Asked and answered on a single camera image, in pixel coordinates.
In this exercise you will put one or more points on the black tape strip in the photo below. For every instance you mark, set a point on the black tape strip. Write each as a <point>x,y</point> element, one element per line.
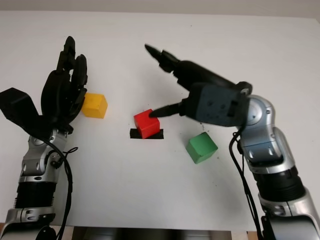
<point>135,134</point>

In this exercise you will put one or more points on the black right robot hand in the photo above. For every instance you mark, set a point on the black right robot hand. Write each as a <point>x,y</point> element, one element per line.
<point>200,72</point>

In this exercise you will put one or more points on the green cube block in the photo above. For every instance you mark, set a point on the green cube block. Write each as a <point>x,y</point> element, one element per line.
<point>201,147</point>

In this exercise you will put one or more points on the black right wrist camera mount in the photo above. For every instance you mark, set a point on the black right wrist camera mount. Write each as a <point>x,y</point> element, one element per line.
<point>217,105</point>

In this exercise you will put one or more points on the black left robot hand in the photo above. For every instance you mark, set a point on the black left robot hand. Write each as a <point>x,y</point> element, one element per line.
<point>61,95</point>

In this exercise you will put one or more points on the dark grey robot torso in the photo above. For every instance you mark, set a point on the dark grey robot torso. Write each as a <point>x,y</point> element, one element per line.
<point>150,233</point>

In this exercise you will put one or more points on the yellow cube block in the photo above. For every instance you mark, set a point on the yellow cube block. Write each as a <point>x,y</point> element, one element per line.
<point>95,105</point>

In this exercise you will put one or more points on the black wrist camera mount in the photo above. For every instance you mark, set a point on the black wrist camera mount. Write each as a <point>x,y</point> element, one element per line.
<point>217,105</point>
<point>17,107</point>

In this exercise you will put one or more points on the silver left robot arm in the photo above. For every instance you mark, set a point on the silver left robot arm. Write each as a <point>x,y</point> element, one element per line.
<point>35,162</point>

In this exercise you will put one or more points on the red cube block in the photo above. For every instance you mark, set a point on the red cube block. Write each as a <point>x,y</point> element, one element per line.
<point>146,123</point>

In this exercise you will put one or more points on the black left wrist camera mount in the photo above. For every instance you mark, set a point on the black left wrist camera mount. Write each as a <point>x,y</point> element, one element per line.
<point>17,107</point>

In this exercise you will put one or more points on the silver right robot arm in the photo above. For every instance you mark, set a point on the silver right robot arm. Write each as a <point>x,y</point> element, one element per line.
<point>270,150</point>

